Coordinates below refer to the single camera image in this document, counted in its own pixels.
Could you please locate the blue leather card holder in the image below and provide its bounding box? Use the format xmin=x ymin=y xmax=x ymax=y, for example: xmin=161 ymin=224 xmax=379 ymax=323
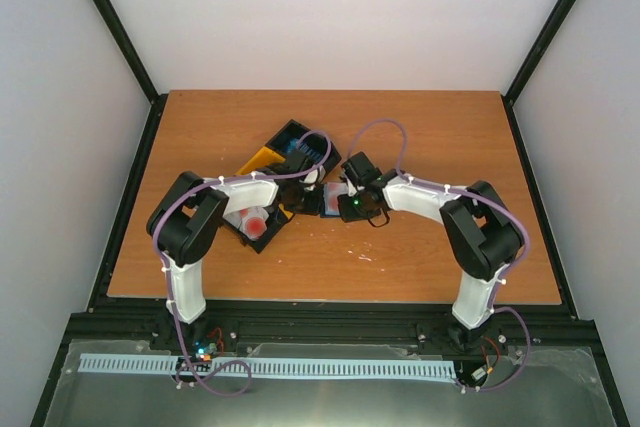
xmin=318 ymin=181 xmax=351 ymax=220

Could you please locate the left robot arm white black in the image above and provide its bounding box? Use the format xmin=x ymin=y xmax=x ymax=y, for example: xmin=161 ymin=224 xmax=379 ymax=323
xmin=147 ymin=154 xmax=324 ymax=350

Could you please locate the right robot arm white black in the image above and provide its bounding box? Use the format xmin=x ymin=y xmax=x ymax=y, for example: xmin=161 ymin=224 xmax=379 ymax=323
xmin=338 ymin=152 xmax=530 ymax=351

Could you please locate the blue card stack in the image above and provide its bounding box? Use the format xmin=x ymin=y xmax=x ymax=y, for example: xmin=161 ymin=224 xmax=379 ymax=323
xmin=285 ymin=138 xmax=324 ymax=161

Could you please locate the red white card stack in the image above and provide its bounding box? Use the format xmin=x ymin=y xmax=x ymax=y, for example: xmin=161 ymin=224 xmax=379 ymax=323
xmin=224 ymin=207 xmax=269 ymax=241

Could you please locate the black bin with red cards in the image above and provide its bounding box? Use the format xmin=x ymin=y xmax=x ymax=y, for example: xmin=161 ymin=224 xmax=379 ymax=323
xmin=223 ymin=206 xmax=292 ymax=254

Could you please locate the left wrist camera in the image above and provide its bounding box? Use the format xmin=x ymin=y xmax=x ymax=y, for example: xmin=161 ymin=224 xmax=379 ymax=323
xmin=303 ymin=166 xmax=326 ymax=184

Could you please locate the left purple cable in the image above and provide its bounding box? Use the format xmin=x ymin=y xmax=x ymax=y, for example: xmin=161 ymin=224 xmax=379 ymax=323
xmin=152 ymin=127 xmax=334 ymax=394

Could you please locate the purple cable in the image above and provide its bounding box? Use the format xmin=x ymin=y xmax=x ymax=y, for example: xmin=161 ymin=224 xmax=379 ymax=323
xmin=344 ymin=118 xmax=534 ymax=396
xmin=152 ymin=127 xmax=334 ymax=394

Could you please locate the left frame post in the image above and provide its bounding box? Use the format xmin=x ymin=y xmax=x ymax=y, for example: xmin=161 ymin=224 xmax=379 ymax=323
xmin=62 ymin=0 xmax=161 ymax=101

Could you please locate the frame post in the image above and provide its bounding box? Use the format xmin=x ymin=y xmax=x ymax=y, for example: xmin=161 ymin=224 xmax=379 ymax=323
xmin=502 ymin=0 xmax=611 ymax=101
xmin=62 ymin=0 xmax=161 ymax=101

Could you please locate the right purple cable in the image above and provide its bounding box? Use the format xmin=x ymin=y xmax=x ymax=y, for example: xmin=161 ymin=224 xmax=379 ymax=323
xmin=344 ymin=118 xmax=534 ymax=396

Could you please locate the black aluminium frame rail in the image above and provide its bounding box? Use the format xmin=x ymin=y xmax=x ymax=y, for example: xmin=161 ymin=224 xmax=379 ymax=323
xmin=64 ymin=299 xmax=601 ymax=363

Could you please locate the light blue cable duct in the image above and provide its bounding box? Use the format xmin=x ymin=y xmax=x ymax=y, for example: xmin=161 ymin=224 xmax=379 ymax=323
xmin=77 ymin=353 xmax=456 ymax=383

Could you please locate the right frame post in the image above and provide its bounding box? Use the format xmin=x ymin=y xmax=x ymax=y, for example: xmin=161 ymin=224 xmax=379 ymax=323
xmin=502 ymin=0 xmax=611 ymax=101

